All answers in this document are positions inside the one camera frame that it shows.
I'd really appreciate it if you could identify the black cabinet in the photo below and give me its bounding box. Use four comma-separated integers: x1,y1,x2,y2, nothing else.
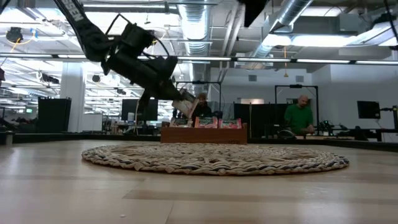
37,97,73,134

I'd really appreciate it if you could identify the round woven placemat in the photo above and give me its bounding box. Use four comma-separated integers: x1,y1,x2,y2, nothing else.
81,142,350,177

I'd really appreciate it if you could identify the overhead light bar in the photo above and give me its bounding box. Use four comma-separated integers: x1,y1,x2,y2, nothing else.
0,53,398,65

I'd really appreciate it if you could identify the red tea packet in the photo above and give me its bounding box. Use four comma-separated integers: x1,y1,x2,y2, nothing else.
219,118,243,129

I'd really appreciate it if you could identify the white pillar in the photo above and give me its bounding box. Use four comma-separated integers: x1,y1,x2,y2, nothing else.
59,62,86,134

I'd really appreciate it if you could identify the small black monitor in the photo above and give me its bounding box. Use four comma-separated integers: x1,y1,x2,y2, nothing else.
357,101,381,119

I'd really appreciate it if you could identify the wooden compartment box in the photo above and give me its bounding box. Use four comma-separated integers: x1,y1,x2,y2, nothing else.
160,123,248,144

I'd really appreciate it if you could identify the silver ventilation duct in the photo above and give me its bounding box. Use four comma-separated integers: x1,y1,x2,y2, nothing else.
248,0,313,60
177,0,213,85

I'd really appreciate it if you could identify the person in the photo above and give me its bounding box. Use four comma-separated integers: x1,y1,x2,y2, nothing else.
284,95,315,136
192,92,214,125

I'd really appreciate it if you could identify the black desk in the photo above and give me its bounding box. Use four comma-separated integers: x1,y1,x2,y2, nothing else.
348,126,398,142

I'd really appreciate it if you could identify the black partition wall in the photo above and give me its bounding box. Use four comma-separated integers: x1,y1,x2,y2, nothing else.
233,102,312,139

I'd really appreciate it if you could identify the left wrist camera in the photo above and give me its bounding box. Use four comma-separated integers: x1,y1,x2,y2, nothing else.
154,55,179,80

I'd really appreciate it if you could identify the black computer monitor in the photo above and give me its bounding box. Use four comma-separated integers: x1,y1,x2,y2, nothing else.
121,98,159,123

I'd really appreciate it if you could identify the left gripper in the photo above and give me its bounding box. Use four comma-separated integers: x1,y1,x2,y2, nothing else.
101,51,185,109

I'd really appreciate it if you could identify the orange tea packet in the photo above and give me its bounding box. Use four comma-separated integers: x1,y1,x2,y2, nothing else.
194,116,219,129

